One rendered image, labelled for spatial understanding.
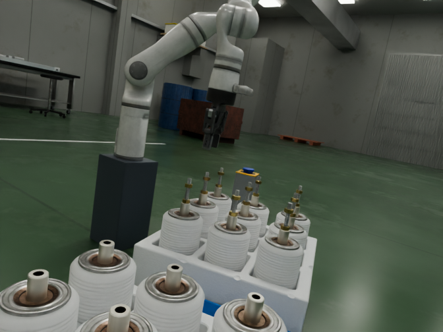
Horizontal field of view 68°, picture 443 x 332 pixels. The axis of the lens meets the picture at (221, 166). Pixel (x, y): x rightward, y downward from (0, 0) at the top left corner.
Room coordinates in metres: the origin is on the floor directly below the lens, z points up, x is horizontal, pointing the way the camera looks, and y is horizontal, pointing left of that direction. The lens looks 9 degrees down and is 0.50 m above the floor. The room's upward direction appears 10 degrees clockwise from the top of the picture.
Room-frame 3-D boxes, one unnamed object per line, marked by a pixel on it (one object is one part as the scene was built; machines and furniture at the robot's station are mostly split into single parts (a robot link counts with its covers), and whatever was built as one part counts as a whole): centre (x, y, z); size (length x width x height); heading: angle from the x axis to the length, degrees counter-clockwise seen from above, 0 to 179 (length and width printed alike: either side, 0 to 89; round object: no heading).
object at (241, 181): (1.12, -0.09, 0.16); 0.07 x 0.07 x 0.31; 73
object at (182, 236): (0.74, 0.07, 0.16); 0.10 x 0.10 x 0.18
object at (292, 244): (0.67, -0.16, 0.25); 0.08 x 0.08 x 0.01
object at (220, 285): (0.82, -0.08, 0.09); 0.39 x 0.39 x 0.18; 73
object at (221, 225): (0.71, -0.04, 0.25); 0.08 x 0.08 x 0.01
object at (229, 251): (0.71, -0.04, 0.16); 0.10 x 0.10 x 0.18
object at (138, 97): (1.09, 0.31, 0.54); 0.09 x 0.09 x 0.17; 10
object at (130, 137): (1.09, 0.31, 0.39); 0.09 x 0.09 x 0.17; 56
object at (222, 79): (0.86, 0.01, 0.59); 0.11 x 0.09 x 0.06; 77
